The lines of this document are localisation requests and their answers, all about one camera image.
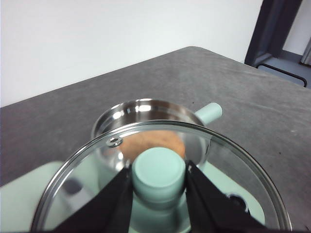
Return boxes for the green breakfast machine base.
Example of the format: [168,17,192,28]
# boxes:
[0,161,265,233]

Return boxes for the dark grey door frame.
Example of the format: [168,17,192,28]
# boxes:
[244,0,304,67]

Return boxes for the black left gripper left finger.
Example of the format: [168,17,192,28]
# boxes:
[53,165,134,233]

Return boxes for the glass lid with green knob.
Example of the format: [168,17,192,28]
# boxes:
[30,120,294,233]

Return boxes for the brown potato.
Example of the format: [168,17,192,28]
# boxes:
[120,130,186,158]

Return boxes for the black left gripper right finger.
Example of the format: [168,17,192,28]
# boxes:
[186,160,268,233]

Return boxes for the green steamer pot with handle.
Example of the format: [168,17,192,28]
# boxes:
[91,98,223,170]

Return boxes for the black metal tube frame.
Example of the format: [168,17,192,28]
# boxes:
[254,63,308,88]

